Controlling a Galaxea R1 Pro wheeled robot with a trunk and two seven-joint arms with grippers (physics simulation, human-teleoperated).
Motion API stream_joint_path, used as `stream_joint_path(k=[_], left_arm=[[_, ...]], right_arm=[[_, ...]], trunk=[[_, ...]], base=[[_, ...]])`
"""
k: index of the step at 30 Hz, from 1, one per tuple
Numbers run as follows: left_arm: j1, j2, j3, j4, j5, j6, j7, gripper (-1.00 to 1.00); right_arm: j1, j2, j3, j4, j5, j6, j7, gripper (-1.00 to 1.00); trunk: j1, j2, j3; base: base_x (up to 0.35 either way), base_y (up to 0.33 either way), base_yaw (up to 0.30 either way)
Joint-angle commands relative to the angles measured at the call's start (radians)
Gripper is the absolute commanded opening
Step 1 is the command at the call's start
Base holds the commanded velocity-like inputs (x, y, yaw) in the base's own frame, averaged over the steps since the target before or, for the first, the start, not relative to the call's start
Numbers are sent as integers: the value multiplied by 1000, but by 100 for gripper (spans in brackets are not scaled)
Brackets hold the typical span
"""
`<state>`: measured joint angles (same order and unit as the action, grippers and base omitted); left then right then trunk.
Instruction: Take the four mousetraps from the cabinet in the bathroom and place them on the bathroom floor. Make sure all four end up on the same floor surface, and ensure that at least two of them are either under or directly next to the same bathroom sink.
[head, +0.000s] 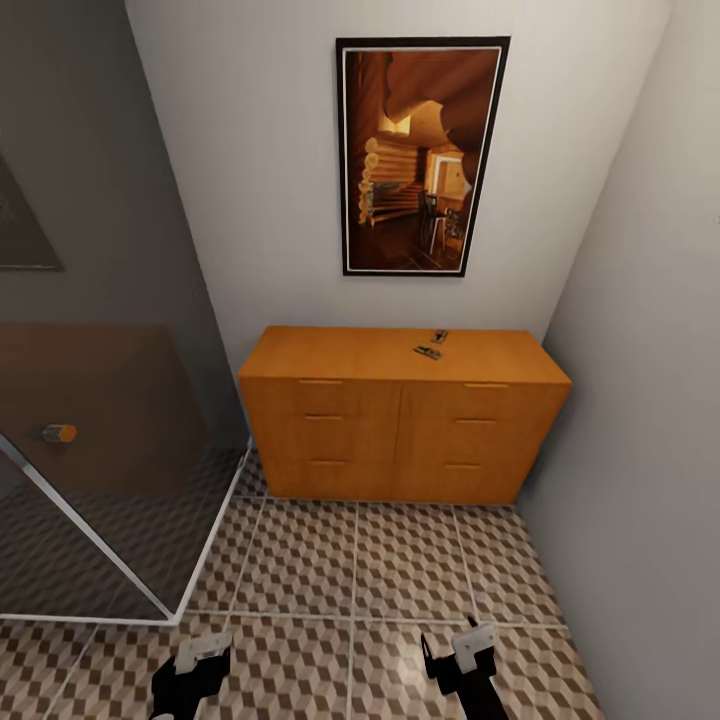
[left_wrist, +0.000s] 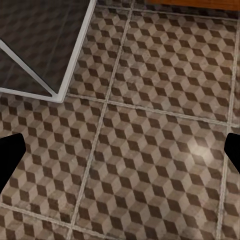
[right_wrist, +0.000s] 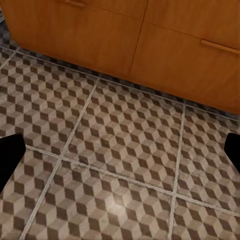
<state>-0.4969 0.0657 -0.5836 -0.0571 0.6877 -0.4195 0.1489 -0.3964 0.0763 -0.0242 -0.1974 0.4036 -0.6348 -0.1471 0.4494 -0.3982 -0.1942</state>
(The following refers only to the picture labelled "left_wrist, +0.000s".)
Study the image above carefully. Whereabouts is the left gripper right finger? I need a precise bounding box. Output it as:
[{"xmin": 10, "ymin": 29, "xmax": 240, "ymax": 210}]
[{"xmin": 224, "ymin": 133, "xmax": 240, "ymax": 173}]

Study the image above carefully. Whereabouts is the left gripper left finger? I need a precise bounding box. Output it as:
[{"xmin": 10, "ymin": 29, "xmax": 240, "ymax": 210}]
[{"xmin": 0, "ymin": 133, "xmax": 26, "ymax": 193}]

